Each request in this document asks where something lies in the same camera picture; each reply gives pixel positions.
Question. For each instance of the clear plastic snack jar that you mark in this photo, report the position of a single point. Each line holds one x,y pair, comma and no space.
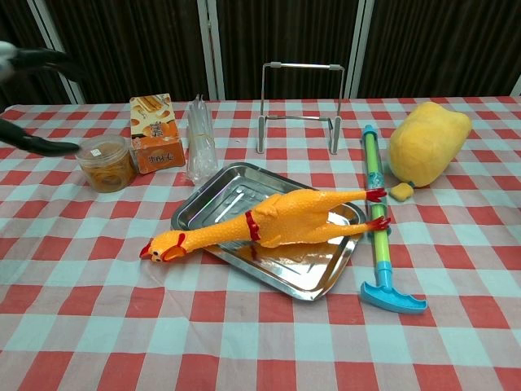
106,163

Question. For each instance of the clear plastic bag bundle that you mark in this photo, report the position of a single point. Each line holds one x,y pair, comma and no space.
200,138

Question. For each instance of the red white checkered tablecloth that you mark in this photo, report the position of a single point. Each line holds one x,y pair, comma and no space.
122,346

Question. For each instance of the small yellow plush tag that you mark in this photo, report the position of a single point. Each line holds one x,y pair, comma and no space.
401,191

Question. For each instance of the orange rubber toy chicken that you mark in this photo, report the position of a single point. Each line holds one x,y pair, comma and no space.
285,220

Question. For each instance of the rectangular metal tray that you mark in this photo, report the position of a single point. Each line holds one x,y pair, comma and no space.
215,191

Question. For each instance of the white vertical frame post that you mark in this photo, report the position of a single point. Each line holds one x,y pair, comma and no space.
211,49
361,49
49,28

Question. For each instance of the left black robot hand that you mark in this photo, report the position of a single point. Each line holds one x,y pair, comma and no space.
36,59

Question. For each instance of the green blue water pump toy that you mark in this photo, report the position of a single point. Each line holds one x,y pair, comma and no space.
376,163

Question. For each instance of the yellow plush mango toy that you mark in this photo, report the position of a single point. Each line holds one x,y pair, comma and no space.
427,142

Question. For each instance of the orange snack box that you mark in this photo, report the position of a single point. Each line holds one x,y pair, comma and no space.
156,138

